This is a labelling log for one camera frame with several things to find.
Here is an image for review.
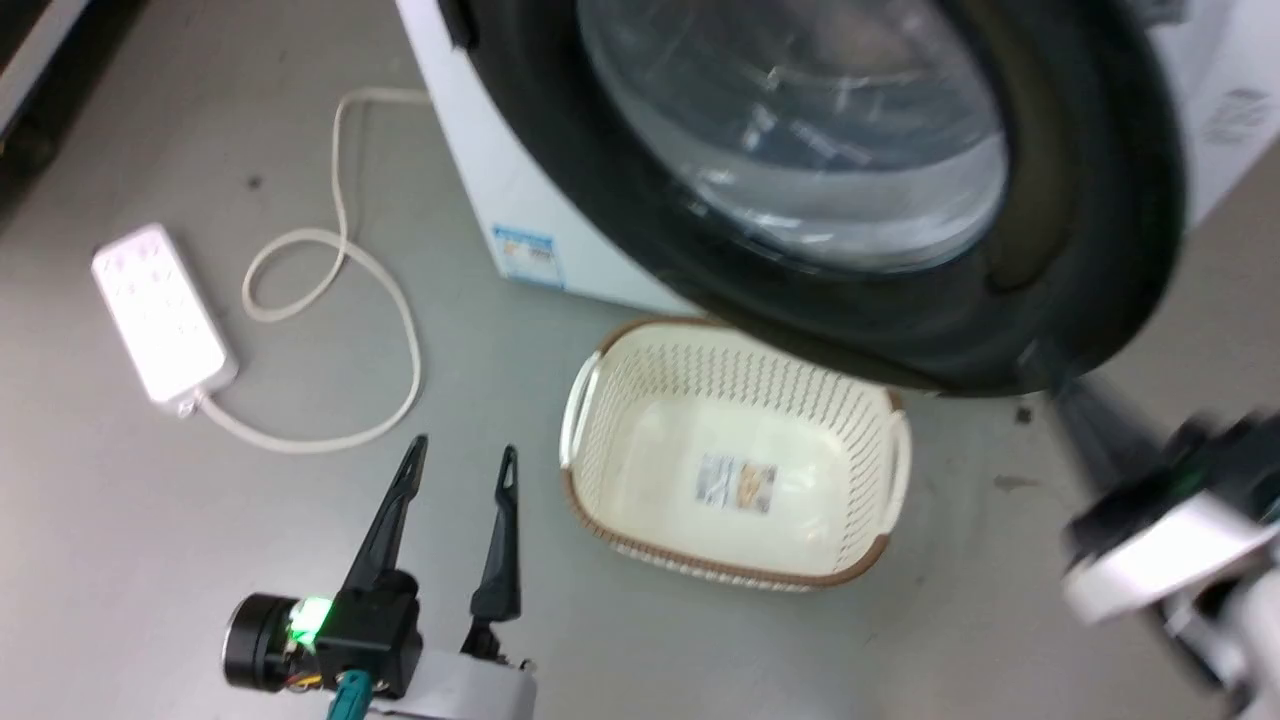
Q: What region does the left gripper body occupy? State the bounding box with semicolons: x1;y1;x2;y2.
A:
223;590;539;720

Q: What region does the teal cable plug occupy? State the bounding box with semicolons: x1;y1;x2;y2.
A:
326;670;374;720

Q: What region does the black round washing machine door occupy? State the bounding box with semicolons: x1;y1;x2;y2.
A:
463;0;1191;399

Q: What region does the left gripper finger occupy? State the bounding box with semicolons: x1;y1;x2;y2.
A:
343;434;430;598
461;445;523;658

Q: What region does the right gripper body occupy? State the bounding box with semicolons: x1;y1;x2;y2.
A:
1060;410;1280;625

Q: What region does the cream plastic laundry basket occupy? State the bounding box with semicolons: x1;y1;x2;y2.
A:
558;316;914;594

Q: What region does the paper label inside basket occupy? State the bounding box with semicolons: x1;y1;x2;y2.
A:
696;454;780;515

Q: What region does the white power strip cable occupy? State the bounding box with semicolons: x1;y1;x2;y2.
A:
195;86;433;457

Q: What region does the white washing machine body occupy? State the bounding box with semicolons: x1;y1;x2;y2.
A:
395;0;1280;317

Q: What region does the dark furniture with white edge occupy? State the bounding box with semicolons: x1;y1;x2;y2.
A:
0;0;147;227

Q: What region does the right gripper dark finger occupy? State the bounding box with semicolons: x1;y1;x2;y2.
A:
1025;340;1179;503

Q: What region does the grey printed washer sticker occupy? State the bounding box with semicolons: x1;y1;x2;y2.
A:
1195;87;1277;147

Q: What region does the white power strip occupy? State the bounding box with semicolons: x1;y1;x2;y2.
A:
90;222;241;419

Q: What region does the blue white energy label sticker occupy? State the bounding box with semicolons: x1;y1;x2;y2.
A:
490;224;567;292

